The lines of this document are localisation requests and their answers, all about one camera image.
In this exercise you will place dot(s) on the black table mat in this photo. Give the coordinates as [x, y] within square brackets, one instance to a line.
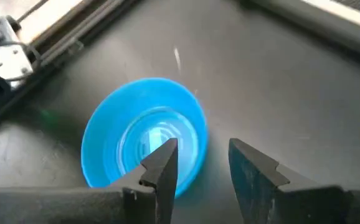
[261, 87]

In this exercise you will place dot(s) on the silver metal bracket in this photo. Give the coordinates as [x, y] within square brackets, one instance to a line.
[8, 60]

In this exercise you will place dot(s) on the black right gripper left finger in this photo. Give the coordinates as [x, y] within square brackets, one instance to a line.
[74, 205]

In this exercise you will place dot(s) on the black metal table frame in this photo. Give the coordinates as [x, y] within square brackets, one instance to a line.
[74, 35]

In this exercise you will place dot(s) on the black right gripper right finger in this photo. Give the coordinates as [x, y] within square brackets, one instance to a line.
[292, 205]

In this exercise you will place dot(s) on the teal blue plastic bowl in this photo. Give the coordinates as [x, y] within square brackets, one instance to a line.
[111, 124]

